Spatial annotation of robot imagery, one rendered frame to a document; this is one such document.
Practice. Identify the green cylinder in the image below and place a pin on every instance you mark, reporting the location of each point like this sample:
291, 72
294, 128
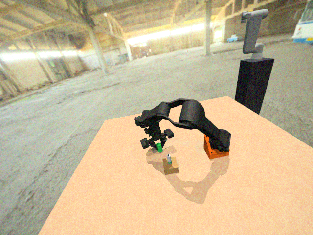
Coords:
159, 147

